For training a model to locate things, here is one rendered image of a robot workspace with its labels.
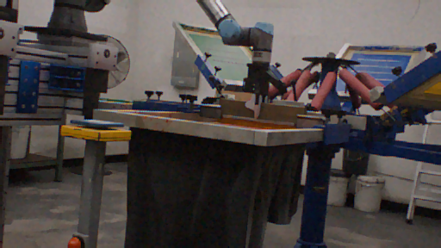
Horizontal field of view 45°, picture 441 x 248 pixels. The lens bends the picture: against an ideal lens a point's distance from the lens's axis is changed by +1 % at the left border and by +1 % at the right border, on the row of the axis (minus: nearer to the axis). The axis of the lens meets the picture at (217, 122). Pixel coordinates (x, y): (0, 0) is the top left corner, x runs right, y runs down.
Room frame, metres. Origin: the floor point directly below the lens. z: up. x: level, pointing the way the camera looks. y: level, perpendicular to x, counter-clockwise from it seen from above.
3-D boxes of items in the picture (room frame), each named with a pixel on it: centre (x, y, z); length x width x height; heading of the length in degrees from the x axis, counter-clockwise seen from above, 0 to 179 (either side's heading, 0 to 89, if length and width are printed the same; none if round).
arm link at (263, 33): (2.02, -0.14, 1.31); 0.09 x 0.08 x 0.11; 77
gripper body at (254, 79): (2.02, -0.14, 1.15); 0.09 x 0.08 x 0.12; 62
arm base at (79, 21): (2.06, 0.62, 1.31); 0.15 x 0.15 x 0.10
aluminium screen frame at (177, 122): (1.82, -0.06, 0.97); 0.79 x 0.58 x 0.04; 152
